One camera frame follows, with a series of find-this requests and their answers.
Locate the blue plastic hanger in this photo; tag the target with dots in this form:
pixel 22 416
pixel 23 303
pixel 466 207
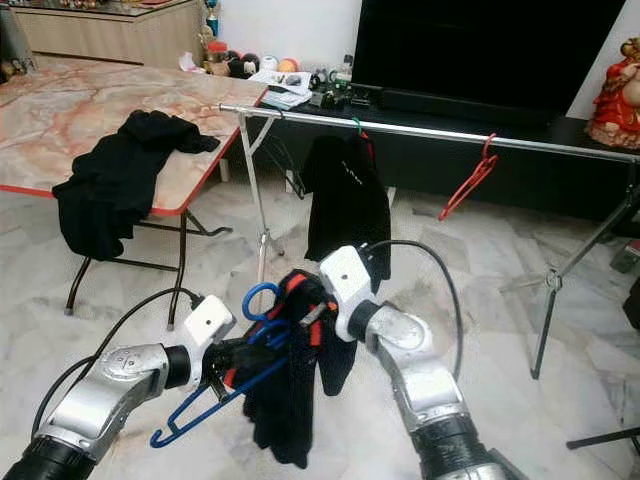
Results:
pixel 210 407

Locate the navy garment red trim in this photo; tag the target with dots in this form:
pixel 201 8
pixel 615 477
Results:
pixel 290 420

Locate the black shirt green logo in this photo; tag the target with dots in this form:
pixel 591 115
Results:
pixel 110 185

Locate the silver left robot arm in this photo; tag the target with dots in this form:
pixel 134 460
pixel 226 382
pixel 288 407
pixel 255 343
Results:
pixel 110 395

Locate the black thin hanger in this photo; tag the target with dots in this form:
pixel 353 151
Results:
pixel 290 178

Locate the green plastic hanger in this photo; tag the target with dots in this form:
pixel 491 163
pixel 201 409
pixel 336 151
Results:
pixel 356 125

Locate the red plastic hanger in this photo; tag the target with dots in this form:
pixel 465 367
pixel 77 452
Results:
pixel 468 185

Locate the black t-shirt red collar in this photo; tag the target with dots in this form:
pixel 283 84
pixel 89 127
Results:
pixel 345 200

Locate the silver metal clothes rack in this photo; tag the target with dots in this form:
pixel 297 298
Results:
pixel 430 132

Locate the light blue paper stack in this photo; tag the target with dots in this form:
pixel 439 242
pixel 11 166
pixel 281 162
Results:
pixel 285 100

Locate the black flat box gadget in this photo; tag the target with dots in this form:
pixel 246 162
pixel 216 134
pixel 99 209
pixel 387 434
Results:
pixel 362 95

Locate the clear plastic bottle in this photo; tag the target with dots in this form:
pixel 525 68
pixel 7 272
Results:
pixel 342 69

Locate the orange ball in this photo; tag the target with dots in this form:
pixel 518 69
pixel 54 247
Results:
pixel 287 65

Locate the black soundbar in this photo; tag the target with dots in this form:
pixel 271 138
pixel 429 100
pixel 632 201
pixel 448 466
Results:
pixel 460 105

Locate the white ball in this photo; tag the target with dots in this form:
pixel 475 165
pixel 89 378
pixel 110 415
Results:
pixel 267 62

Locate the black round plush toy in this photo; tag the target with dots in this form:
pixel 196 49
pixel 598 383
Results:
pixel 251 64
pixel 236 64

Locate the black television console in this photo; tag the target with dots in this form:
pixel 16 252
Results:
pixel 550 190

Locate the red lid jar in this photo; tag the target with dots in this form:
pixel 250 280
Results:
pixel 217 58

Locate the white pink tissue pack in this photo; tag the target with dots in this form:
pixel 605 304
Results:
pixel 190 63

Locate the marble pattern folding table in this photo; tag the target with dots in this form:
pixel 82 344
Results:
pixel 60 120

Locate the black flat television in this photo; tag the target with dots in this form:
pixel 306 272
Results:
pixel 480 50

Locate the black metal floor stand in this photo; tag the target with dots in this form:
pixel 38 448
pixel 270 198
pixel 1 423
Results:
pixel 600 439

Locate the dark brown sofa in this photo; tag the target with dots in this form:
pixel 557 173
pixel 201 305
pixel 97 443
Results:
pixel 632 300

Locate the blue gold trophy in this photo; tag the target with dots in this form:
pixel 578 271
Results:
pixel 212 16

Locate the light wooden cabinet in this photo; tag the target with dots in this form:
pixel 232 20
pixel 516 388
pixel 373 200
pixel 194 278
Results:
pixel 110 38

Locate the red laughing Buddha statue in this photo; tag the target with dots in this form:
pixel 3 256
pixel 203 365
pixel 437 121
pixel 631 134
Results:
pixel 615 105

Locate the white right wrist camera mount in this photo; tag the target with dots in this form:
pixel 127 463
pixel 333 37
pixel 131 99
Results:
pixel 345 278

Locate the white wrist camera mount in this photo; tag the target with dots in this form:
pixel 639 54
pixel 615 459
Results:
pixel 208 325
pixel 345 278

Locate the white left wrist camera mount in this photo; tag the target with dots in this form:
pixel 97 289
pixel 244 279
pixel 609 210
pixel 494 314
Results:
pixel 208 325

